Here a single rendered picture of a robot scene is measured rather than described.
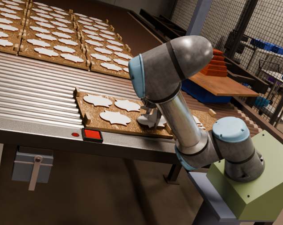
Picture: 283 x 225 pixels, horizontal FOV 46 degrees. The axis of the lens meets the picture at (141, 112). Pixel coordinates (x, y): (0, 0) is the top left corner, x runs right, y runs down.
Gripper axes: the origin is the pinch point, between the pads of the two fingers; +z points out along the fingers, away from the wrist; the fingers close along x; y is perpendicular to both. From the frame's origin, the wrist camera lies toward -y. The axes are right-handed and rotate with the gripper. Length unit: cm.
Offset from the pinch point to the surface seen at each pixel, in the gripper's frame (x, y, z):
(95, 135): 14.8, 30.3, 0.3
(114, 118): 0.7, 18.9, -0.5
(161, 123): 4.1, -3.0, -1.4
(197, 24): -169, -109, -22
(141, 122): 1.8, 5.7, 0.0
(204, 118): -14.6, -39.6, 3.3
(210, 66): -68, -68, -12
